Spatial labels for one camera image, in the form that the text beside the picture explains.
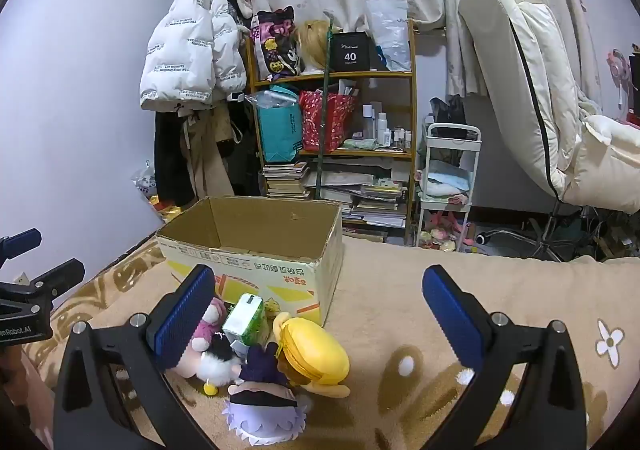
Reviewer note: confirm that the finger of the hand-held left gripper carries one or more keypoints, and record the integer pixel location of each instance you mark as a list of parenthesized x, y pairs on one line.
[(62, 275), (22, 240)]

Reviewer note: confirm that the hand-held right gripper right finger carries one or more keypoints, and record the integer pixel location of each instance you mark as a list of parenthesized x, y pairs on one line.
[(452, 320)]

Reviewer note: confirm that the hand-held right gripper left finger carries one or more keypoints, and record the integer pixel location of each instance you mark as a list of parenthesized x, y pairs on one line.
[(182, 317)]

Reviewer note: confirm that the pink plush toy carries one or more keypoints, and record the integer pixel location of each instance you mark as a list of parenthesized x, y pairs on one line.
[(207, 327)]

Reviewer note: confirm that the green tissue pack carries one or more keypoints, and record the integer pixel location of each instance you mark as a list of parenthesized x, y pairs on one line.
[(242, 317)]

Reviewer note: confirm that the white penguin plush black hat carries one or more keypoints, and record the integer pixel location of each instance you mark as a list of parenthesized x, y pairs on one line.
[(216, 369)]

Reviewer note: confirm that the printed cardboard box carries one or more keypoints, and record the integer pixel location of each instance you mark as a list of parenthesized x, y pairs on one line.
[(280, 275)]

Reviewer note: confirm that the purple haired plush doll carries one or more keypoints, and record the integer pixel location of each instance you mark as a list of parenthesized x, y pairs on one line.
[(265, 410)]

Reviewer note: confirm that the yellow plush toy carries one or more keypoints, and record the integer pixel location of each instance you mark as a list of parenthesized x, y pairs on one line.
[(315, 350)]

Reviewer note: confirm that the tan patterned blanket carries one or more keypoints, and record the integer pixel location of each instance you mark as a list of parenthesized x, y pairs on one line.
[(400, 290)]

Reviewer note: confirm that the pile of small plush toys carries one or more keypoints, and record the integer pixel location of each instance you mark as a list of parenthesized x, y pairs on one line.
[(442, 232)]

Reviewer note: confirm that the clear bag of trinkets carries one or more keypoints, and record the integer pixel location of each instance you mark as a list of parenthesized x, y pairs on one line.
[(145, 185)]

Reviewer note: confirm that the office chair base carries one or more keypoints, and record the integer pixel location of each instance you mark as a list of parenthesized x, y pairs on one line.
[(542, 235)]

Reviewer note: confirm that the folded light blue cloth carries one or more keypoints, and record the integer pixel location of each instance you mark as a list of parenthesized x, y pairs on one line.
[(445, 177)]

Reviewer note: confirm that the pile of magazines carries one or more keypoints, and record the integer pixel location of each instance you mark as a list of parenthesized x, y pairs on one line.
[(370, 202)]

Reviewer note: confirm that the dark long coat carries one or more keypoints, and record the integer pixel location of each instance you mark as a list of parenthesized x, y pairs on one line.
[(167, 155)]

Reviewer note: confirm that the beige trench coat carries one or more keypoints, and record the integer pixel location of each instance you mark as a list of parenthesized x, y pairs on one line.
[(210, 160)]

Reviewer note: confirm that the stack of brown books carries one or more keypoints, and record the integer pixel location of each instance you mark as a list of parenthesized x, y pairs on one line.
[(285, 180)]

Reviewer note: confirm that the white metal chair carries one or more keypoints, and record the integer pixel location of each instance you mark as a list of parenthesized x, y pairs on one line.
[(452, 130)]

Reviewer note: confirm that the group of cosmetic bottles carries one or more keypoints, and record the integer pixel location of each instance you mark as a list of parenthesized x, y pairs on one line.
[(382, 127)]

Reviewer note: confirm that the teal paper bag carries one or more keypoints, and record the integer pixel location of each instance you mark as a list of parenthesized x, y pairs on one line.
[(280, 130)]

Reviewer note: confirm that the red patterned bag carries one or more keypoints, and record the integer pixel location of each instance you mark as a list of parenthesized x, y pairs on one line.
[(340, 125)]

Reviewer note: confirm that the white puffer jacket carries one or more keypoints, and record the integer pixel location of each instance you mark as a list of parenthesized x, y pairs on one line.
[(185, 50)]

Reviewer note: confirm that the green pole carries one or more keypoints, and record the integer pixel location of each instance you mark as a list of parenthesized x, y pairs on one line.
[(324, 105)]

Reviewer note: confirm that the wooden shelf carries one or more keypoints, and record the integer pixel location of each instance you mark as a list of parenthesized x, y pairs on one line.
[(370, 75)]

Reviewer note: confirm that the black box white label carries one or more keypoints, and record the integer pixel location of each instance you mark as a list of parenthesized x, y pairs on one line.
[(350, 52)]

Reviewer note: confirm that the black cartoon print bag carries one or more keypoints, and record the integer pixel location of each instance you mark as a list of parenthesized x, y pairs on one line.
[(275, 45)]

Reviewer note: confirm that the white plastic bag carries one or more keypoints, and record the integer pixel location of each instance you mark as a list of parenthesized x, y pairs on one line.
[(390, 30)]

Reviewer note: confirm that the pink desk fan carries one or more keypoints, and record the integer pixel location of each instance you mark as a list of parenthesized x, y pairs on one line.
[(620, 75)]

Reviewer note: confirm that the blond wig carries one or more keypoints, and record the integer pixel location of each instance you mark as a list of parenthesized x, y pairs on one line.
[(310, 42)]

